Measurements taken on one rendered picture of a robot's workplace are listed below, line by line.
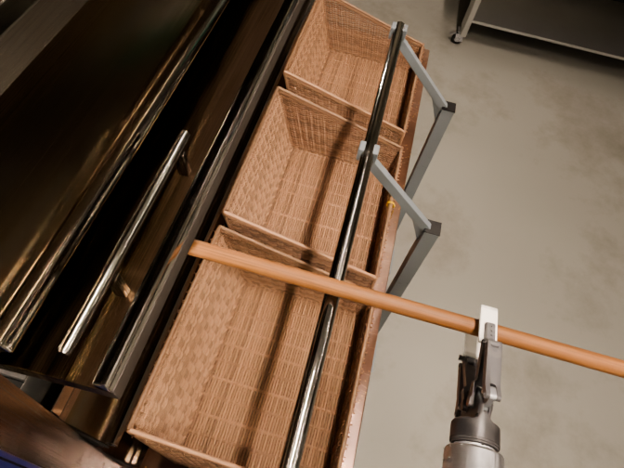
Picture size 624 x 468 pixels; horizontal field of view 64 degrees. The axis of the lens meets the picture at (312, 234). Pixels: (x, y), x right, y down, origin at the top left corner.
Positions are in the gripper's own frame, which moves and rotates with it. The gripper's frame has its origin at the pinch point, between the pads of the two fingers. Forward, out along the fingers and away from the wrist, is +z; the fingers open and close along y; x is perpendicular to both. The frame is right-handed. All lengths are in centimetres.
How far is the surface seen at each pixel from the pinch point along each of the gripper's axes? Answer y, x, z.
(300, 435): 1.5, -26.4, -25.3
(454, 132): 118, 24, 184
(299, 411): 1.5, -27.5, -21.8
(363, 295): -1.6, -21.7, -0.6
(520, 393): 119, 64, 40
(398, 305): -1.6, -15.3, -0.6
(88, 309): -27, -53, -25
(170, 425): 51, -55, -21
